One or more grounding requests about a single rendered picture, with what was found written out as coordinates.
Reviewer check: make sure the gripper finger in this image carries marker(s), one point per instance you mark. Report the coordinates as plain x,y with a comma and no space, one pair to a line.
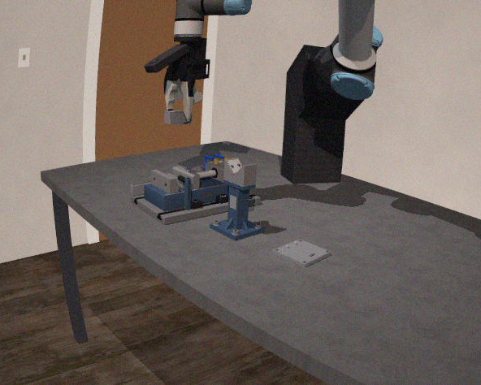
172,91
191,95

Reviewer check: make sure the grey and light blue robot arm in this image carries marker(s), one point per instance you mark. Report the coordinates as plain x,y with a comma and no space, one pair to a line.
352,74

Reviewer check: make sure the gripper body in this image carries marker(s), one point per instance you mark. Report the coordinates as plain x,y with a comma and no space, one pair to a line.
196,56

